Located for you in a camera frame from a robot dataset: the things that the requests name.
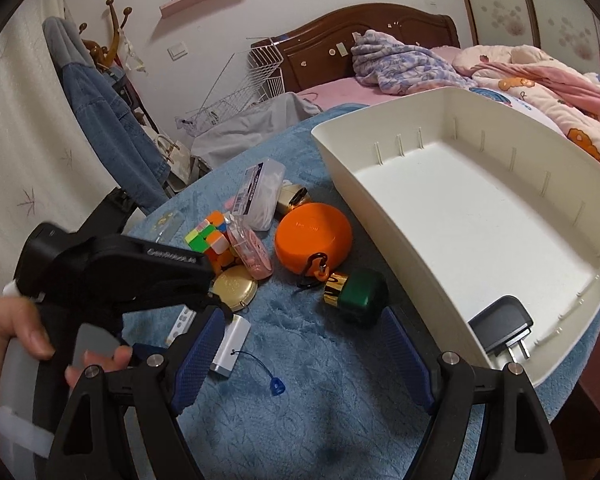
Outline white crumpled cloth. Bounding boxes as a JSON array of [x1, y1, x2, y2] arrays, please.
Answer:
[[190, 92, 323, 168]]

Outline orange round case with carabiner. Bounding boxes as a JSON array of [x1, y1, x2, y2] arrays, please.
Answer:
[[274, 202, 353, 291]]

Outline pink bed sheet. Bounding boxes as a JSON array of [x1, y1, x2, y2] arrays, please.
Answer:
[[297, 46, 461, 111]]

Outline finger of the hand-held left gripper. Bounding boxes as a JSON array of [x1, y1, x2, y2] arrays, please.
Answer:
[[130, 342, 155, 367], [122, 280, 233, 323]]

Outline silver rectangular gadget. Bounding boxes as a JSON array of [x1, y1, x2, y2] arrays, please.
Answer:
[[209, 314, 252, 377]]

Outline blue cord with tag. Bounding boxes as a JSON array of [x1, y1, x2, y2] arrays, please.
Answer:
[[230, 349, 286, 397]]

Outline floral wardrobe doors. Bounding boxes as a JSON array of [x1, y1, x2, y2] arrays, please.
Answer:
[[452, 0, 600, 61]]

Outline white cartoon pillow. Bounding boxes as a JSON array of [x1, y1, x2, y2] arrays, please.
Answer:
[[472, 85, 566, 136]]

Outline dark wooden headboard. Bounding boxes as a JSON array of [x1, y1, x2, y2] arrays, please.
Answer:
[[280, 3, 462, 93]]

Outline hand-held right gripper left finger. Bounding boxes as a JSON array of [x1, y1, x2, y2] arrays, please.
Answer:
[[46, 304, 233, 480]]

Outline green bottle with gold cap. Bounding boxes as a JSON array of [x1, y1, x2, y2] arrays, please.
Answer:
[[323, 269, 390, 326]]

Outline pink transparent case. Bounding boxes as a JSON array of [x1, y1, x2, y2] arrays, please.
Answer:
[[227, 214, 273, 281]]

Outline beige handbag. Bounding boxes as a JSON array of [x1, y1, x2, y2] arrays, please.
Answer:
[[152, 132, 201, 193]]

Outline clear plastic bag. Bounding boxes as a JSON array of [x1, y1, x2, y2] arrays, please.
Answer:
[[147, 210, 187, 247]]

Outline gold round compact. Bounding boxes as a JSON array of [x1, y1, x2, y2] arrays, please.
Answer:
[[209, 265, 260, 307]]

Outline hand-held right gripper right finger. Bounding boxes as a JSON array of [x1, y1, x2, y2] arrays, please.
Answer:
[[380, 304, 567, 480]]

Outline white patterned curtain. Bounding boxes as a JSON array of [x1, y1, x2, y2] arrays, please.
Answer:
[[0, 0, 116, 306]]

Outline person's left hand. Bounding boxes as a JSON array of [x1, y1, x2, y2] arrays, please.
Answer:
[[0, 294, 134, 428]]

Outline white wire rack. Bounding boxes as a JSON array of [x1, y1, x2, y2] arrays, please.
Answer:
[[175, 37, 287, 133]]

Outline blue textured towel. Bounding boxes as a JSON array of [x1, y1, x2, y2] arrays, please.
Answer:
[[122, 104, 600, 480]]

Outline white plastic storage bin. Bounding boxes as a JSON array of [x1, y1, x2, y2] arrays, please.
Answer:
[[311, 86, 600, 391]]

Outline grey garment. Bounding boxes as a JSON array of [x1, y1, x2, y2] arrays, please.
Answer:
[[42, 16, 96, 68]]

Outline pink cartoon quilt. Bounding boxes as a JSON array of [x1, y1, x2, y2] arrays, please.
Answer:
[[452, 45, 600, 181]]

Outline blue denim jacket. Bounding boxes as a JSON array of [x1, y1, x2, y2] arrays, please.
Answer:
[[60, 62, 173, 216]]

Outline black charger plug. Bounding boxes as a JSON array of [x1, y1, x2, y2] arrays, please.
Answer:
[[467, 296, 535, 362]]

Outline white plastic bag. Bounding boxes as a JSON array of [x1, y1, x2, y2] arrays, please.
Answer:
[[119, 30, 146, 73]]

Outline colourful toy blocks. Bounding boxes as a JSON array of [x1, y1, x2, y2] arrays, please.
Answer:
[[184, 210, 238, 277]]

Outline wooden coat rack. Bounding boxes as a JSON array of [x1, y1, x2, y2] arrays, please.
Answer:
[[77, 0, 133, 73]]

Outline small gold bottle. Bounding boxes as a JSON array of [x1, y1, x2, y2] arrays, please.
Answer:
[[276, 185, 310, 218]]

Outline purple floral blanket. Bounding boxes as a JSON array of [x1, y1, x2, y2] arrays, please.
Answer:
[[351, 30, 481, 96]]

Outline clear floss pick box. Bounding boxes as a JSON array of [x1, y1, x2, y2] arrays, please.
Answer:
[[234, 157, 286, 232]]

